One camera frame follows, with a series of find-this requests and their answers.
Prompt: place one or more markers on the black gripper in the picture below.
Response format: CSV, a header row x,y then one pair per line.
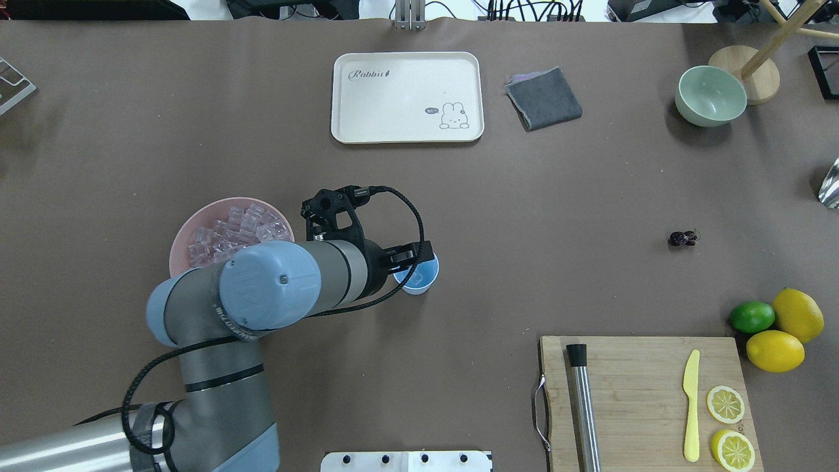
x,y
375,270

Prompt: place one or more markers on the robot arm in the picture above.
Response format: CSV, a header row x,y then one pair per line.
x,y
205,406

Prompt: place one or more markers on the light blue plastic cup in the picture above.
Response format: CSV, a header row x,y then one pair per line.
x,y
423,277

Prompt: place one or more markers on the pink bowl of ice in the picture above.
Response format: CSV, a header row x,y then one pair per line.
x,y
220,229

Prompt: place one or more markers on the dark cherries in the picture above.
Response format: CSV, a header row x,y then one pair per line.
x,y
680,239

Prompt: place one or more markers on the wooden cup tree stand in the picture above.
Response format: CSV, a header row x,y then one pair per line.
x,y
755,69

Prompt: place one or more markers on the steel ice scoop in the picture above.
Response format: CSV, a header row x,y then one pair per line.
x,y
828,191

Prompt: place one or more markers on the cream rabbit tray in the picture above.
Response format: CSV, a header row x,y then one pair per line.
x,y
406,97

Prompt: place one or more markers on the grey folded cloth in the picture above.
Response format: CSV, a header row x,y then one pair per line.
x,y
543,98

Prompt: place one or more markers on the steel muddler black tip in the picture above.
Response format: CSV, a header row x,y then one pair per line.
x,y
583,407

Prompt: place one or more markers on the wooden cutting board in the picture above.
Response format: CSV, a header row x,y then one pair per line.
x,y
639,405

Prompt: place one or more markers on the yellow plastic knife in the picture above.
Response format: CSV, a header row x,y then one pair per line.
x,y
691,444

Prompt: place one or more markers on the mint green bowl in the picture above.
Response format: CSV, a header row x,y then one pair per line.
x,y
708,96

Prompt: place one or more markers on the lemon half slice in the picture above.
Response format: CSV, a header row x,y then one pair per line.
x,y
725,404
733,451

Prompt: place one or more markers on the green lime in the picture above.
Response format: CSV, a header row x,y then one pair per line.
x,y
752,317

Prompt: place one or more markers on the whole yellow lemon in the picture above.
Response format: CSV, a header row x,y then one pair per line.
x,y
798,314
775,351

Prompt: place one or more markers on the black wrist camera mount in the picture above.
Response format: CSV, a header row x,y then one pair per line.
x,y
330,214

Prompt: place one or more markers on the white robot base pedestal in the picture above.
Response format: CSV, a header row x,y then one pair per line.
x,y
416,460

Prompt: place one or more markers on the aluminium frame post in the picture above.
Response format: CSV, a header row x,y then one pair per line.
x,y
409,15

